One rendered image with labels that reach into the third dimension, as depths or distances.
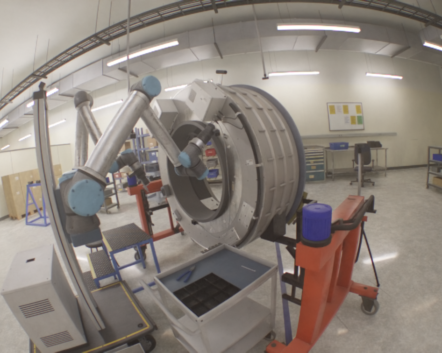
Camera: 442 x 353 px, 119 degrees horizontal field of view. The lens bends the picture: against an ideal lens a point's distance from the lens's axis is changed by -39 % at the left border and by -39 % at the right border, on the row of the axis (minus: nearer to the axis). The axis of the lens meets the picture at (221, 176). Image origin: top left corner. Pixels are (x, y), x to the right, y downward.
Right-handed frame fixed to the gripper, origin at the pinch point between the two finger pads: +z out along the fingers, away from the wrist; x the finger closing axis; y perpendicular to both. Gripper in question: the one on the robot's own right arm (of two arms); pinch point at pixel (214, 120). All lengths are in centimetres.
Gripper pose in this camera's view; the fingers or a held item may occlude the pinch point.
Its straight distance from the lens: 140.9
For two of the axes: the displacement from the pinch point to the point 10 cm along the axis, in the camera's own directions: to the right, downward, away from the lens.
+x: -0.6, -5.0, -8.7
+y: 8.4, 4.4, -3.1
